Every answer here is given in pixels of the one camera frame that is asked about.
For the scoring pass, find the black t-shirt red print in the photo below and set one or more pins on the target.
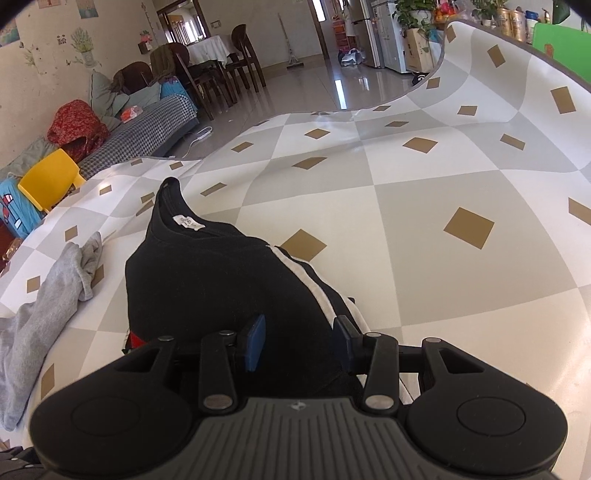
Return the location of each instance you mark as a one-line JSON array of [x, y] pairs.
[[207, 286]]

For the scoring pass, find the gold tin can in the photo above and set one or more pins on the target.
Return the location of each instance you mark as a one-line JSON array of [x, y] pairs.
[[504, 23], [519, 25]]

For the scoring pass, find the olive garment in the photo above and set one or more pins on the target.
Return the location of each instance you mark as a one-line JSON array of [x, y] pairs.
[[162, 64]]

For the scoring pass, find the grey sweatshirt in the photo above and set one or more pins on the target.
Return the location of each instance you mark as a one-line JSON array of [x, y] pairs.
[[41, 314]]

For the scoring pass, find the red white tissue pack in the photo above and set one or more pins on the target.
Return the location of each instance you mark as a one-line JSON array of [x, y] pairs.
[[131, 114]]

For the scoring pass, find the houndstooth sofa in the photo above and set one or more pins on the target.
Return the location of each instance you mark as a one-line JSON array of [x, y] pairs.
[[138, 129]]

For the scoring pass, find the green board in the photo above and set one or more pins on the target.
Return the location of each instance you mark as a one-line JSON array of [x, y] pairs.
[[563, 46]]

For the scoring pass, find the mop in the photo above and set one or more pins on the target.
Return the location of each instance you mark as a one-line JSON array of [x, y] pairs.
[[291, 55]]

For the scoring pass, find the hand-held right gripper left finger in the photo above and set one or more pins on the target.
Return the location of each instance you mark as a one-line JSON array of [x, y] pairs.
[[255, 341]]

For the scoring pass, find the red patterned cloth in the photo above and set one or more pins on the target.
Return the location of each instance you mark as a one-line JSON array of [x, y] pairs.
[[76, 124]]

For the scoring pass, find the white power strip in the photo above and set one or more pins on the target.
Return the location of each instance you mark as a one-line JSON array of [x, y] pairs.
[[203, 134]]

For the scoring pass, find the dining table white cloth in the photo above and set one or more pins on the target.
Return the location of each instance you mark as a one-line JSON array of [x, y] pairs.
[[207, 48]]

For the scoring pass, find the cardboard box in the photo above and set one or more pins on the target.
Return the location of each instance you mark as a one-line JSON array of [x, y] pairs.
[[420, 48]]

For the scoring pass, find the silver refrigerator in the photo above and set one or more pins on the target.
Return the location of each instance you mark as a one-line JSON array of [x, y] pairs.
[[371, 32]]

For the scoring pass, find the potted plant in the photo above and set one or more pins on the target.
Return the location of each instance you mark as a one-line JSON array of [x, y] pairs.
[[485, 9], [413, 14]]

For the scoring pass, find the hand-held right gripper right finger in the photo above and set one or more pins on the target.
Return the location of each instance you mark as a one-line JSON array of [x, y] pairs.
[[341, 339]]

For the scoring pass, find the blue printed cloth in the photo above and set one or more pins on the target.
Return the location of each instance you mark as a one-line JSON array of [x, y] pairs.
[[16, 210]]

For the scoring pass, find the pale green pillow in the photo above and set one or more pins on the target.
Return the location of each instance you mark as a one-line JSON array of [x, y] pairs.
[[108, 99]]

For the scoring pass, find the plastic bag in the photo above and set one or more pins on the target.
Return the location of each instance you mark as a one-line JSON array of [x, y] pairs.
[[351, 57]]

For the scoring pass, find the pink drawer cabinet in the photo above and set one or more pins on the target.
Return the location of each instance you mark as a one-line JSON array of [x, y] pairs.
[[342, 34]]

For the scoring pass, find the diamond pattern table cover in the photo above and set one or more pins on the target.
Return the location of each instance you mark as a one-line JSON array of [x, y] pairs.
[[438, 277]]

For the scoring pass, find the black slipper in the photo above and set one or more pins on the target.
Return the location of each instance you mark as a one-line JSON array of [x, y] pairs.
[[420, 78]]

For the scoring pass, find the yellow plastic chair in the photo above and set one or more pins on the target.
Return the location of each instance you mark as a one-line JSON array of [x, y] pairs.
[[46, 177]]

